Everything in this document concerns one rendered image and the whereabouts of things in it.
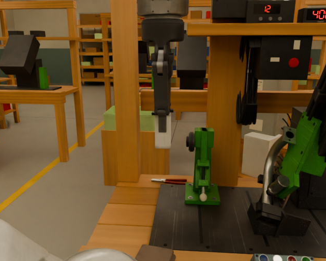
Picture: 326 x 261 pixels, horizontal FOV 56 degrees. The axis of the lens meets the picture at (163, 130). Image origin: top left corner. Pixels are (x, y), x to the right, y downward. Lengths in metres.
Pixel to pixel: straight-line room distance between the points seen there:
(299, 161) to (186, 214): 0.42
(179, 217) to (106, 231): 0.25
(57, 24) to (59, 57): 1.13
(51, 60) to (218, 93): 11.13
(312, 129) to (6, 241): 0.79
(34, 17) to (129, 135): 11.25
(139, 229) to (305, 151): 0.57
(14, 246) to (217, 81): 0.95
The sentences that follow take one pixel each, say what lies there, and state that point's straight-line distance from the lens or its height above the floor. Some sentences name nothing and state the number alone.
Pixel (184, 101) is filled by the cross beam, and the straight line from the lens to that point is 1.33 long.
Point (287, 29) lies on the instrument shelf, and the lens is 1.14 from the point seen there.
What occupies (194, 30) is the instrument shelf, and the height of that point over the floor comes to 1.52.
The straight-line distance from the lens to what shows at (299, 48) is 1.17.
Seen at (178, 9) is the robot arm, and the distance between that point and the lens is 0.53.
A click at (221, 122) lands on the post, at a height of 1.16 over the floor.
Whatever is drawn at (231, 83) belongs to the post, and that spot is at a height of 1.32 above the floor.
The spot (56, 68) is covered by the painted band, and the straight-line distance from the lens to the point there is 12.12.
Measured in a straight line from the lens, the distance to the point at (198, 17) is 7.87.
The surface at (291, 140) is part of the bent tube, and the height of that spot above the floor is 1.19.
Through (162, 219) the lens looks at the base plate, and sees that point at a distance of 1.07.
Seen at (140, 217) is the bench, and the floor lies 0.88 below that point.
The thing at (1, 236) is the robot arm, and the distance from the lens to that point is 0.49.
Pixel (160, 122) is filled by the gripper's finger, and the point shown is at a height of 1.34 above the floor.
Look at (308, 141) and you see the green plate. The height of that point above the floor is 1.21.
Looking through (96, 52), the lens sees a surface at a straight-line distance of 10.83.
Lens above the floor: 1.48
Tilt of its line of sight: 16 degrees down
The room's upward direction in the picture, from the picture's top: straight up
